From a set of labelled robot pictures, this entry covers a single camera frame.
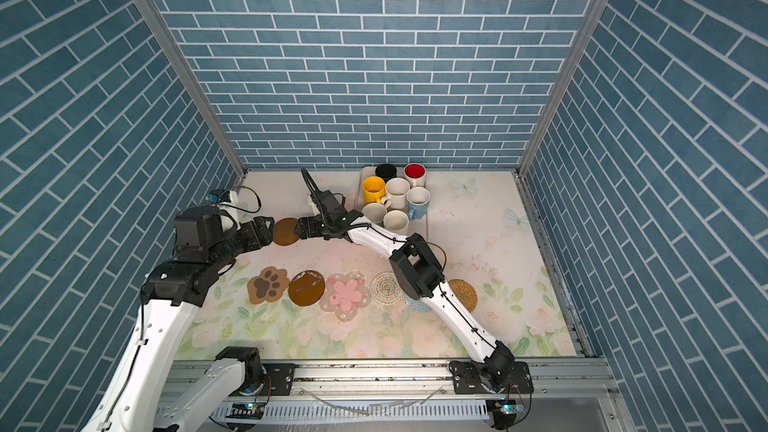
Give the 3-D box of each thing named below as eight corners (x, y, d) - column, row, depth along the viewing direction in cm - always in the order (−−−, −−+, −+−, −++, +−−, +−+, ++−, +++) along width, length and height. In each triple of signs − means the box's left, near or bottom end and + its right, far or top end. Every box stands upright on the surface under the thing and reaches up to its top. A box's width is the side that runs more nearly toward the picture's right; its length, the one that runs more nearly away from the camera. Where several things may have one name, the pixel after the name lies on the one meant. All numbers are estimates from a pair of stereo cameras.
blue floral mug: (407, 230, 104) (408, 213, 96) (406, 203, 112) (407, 185, 104) (429, 231, 104) (432, 213, 97) (427, 204, 112) (429, 186, 104)
